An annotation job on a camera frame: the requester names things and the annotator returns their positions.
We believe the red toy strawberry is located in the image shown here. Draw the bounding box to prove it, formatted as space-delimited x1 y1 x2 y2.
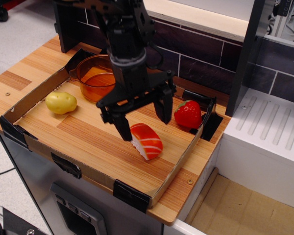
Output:
174 100 202 129

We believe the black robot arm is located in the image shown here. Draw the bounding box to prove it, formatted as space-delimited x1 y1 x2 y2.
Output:
55 0 176 141

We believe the salmon nigiri sushi toy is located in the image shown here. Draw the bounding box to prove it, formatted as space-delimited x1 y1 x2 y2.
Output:
130 123 163 161

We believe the dark grey vertical post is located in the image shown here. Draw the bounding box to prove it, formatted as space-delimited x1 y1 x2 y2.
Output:
225 0 274 117

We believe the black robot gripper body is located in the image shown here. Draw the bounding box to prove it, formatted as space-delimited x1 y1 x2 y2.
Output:
97 48 176 124

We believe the yellow toy potato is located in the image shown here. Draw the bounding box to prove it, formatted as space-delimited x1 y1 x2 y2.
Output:
45 92 77 115

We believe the grey toy oven front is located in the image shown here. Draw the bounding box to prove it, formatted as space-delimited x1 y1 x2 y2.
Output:
0 134 164 235

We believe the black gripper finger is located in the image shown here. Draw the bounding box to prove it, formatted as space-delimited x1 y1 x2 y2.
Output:
112 114 132 141
153 85 173 124

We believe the orange transparent plastic pot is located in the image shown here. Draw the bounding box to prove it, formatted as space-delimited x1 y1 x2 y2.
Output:
69 54 116 103

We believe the cardboard fence with black tape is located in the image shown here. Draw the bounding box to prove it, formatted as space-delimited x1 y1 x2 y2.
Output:
0 49 228 223

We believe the white toy sink drainboard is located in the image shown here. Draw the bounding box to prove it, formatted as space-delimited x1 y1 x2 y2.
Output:
216 89 294 207

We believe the black caster wheel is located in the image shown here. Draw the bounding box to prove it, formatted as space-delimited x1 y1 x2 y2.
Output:
0 6 8 22

